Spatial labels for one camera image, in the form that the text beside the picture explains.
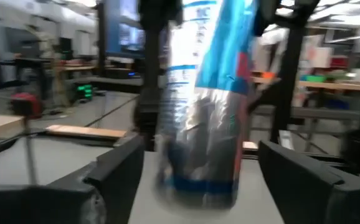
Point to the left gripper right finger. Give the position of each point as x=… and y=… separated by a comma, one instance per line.
x=304, y=189

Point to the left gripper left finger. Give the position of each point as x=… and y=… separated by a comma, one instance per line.
x=114, y=180

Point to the blue silver Red Bull can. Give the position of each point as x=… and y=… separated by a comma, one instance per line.
x=205, y=124

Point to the wooden-top desk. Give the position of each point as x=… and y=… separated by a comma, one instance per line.
x=335, y=86

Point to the red black equipment case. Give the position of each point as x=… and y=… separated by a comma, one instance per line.
x=25, y=104

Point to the blue lit screen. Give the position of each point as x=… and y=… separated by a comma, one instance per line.
x=124, y=28

